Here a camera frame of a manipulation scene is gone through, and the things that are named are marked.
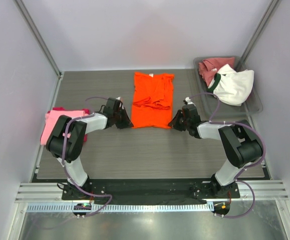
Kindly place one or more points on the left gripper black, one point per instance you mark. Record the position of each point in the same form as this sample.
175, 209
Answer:
126, 123

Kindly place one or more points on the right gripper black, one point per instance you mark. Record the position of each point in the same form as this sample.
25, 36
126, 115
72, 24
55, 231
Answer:
174, 123

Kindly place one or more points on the orange t shirt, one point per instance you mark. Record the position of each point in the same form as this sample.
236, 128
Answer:
152, 104

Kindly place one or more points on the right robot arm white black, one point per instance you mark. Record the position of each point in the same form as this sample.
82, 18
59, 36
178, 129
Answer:
241, 144

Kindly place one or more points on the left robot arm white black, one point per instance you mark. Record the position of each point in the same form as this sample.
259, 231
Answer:
67, 140

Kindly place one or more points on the dusty red t shirt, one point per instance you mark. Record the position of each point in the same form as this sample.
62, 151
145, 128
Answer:
208, 67

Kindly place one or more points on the white t shirt green collar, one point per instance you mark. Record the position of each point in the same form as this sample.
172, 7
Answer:
231, 87

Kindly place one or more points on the folded light pink t shirt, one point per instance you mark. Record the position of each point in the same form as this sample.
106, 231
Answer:
51, 119

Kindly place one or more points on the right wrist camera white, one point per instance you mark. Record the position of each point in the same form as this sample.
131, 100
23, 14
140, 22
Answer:
188, 101

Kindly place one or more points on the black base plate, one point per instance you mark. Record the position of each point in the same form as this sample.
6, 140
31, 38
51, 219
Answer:
103, 194

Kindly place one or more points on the slotted cable duct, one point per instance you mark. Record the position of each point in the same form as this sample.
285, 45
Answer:
139, 207

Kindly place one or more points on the left aluminium corner post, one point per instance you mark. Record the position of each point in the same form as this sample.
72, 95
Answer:
38, 37

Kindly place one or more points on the aluminium corner post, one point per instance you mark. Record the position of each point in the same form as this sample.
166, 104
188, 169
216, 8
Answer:
268, 14
38, 37

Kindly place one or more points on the right aluminium corner post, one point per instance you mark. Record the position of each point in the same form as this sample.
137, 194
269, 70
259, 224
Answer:
268, 14

